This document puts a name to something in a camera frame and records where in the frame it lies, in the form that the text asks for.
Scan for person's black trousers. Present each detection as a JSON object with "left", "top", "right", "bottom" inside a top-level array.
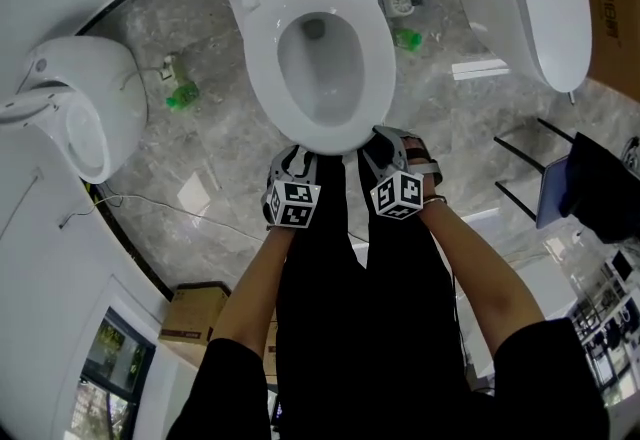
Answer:
[{"left": 273, "top": 139, "right": 469, "bottom": 440}]

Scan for white toilet bowl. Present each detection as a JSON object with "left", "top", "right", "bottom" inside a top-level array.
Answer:
[{"left": 238, "top": 0, "right": 397, "bottom": 156}]

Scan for white flat strip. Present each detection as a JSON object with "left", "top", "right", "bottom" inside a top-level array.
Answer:
[{"left": 451, "top": 60, "right": 512, "bottom": 82}]

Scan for black metal chair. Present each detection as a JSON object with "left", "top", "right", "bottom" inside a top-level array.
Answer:
[{"left": 492, "top": 116, "right": 577, "bottom": 225}]

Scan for person's right forearm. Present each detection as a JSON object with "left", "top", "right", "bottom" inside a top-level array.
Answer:
[{"left": 420, "top": 196, "right": 547, "bottom": 365}]

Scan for cluttered storage shelves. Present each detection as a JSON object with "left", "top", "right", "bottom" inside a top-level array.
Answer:
[{"left": 568, "top": 247, "right": 640, "bottom": 410}]

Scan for person's right hand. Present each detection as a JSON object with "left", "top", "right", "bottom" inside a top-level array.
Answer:
[{"left": 400, "top": 134, "right": 441, "bottom": 175}]

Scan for large brown cardboard sheet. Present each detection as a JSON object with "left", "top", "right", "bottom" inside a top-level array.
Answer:
[{"left": 571, "top": 0, "right": 640, "bottom": 104}]

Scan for person's left forearm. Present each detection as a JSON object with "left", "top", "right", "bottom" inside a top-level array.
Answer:
[{"left": 209, "top": 224, "right": 297, "bottom": 360}]

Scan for round white toilet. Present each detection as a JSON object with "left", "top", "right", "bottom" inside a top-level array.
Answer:
[{"left": 0, "top": 34, "right": 150, "bottom": 185}]

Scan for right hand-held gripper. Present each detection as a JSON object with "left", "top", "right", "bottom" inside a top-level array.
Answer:
[{"left": 361, "top": 125, "right": 444, "bottom": 221}]

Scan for brown cardboard box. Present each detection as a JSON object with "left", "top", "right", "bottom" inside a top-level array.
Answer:
[{"left": 157, "top": 280, "right": 232, "bottom": 347}]

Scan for person's black shirt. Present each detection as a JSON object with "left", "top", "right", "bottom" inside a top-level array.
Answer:
[{"left": 165, "top": 316, "right": 612, "bottom": 440}]

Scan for green plastic bottle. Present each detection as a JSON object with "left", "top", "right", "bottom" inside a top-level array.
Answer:
[
  {"left": 391, "top": 27, "right": 424, "bottom": 50},
  {"left": 165, "top": 81, "right": 200, "bottom": 112}
]

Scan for white round floor drain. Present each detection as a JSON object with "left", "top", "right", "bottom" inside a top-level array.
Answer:
[{"left": 382, "top": 0, "right": 416, "bottom": 20}]

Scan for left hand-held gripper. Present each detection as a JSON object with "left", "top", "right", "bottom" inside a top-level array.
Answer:
[{"left": 260, "top": 144, "right": 322, "bottom": 231}]

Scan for thin grey floor cable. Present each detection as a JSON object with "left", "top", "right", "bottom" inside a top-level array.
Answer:
[{"left": 57, "top": 191, "right": 267, "bottom": 246}]

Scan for grey-blue flat board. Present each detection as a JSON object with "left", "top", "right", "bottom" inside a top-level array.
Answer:
[{"left": 534, "top": 154, "right": 572, "bottom": 230}]

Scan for dark framed window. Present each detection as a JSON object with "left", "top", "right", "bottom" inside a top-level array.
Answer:
[{"left": 63, "top": 306, "right": 157, "bottom": 440}]

